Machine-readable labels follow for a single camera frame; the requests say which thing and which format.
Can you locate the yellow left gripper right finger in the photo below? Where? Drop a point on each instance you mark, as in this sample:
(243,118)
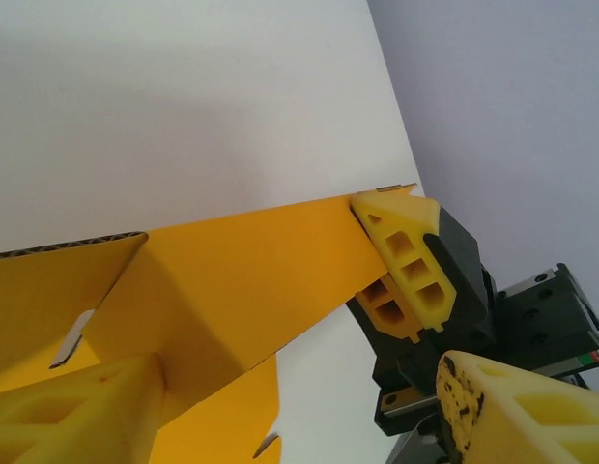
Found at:
(521,420)

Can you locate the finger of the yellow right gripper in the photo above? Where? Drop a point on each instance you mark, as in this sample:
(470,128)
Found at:
(384,299)
(415,217)

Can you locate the yellow corrugated cardboard box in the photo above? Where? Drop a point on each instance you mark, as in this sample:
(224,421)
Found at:
(232,270)

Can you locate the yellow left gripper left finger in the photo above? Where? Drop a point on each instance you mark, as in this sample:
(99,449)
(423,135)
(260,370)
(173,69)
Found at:
(63,415)

